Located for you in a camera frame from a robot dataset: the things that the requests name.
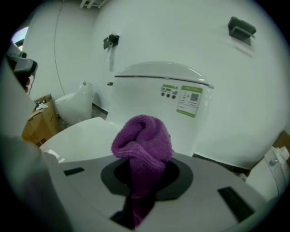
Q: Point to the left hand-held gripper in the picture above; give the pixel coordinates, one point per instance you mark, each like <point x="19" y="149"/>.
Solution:
<point x="17" y="53"/>

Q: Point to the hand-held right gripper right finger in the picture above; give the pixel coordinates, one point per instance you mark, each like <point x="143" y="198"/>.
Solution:
<point x="204" y="199"/>

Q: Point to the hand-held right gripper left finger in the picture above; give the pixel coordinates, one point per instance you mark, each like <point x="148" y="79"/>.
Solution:
<point x="86" y="194"/>

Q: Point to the purple cloth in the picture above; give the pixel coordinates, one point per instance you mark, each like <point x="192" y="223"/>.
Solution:
<point x="145" y="145"/>

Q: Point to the white egg-shaped toilet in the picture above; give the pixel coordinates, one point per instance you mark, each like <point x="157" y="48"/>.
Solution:
<point x="72" y="106"/>

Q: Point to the white smart toilet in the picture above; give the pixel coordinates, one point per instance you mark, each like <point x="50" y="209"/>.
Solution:
<point x="272" y="179"/>

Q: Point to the white toilet with green label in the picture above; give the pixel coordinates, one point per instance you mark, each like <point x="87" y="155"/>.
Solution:
<point x="140" y="97"/>

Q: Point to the person's left hand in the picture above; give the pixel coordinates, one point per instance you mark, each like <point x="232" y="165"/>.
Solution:
<point x="27" y="83"/>

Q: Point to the crumpled white tissue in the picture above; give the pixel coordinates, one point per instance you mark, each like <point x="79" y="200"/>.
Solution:
<point x="40" y="106"/>

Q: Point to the large brown cardboard box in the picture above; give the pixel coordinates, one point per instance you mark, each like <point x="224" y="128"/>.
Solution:
<point x="40" y="127"/>

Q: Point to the black empty paper holder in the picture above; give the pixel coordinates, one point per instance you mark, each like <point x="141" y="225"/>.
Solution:
<point x="241" y="28"/>

